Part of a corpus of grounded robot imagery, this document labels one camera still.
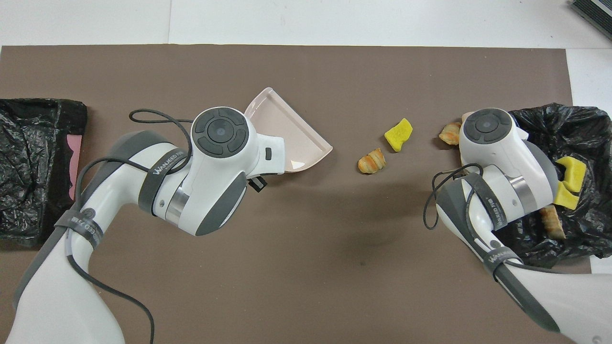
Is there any beige plastic dustpan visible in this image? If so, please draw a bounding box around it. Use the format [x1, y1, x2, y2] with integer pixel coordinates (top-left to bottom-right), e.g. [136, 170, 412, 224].
[244, 87, 334, 173]

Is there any black plastic trash bag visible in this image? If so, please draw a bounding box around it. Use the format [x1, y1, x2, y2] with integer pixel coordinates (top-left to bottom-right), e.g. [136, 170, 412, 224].
[497, 102, 612, 269]
[0, 98, 88, 248]

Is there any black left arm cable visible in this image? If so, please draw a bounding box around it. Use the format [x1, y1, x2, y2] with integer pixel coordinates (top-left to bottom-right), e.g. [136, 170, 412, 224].
[67, 109, 194, 344]

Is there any pink plastic bin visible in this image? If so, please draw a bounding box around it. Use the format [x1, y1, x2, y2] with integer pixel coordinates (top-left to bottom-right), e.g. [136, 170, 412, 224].
[66, 134, 83, 201]

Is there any striped croissant piece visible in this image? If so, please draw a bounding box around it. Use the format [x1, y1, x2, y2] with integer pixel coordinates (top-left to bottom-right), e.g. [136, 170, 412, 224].
[439, 122, 463, 146]
[358, 147, 387, 175]
[540, 205, 567, 240]

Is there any dark ribbed box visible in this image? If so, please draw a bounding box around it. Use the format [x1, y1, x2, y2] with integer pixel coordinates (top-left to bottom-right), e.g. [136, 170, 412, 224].
[570, 0, 612, 41]

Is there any brown table mat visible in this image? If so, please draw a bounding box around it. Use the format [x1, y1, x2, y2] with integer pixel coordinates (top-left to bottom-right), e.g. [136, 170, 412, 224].
[0, 44, 601, 344]

